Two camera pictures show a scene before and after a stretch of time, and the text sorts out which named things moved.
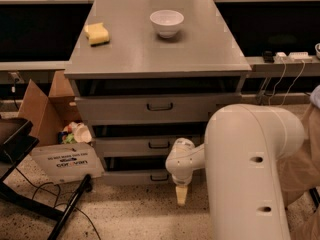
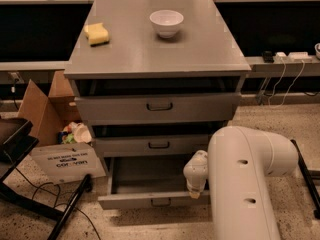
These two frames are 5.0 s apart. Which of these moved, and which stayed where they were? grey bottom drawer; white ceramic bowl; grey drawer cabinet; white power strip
Moved: grey bottom drawer
Stayed: grey drawer cabinet; white ceramic bowl; white power strip
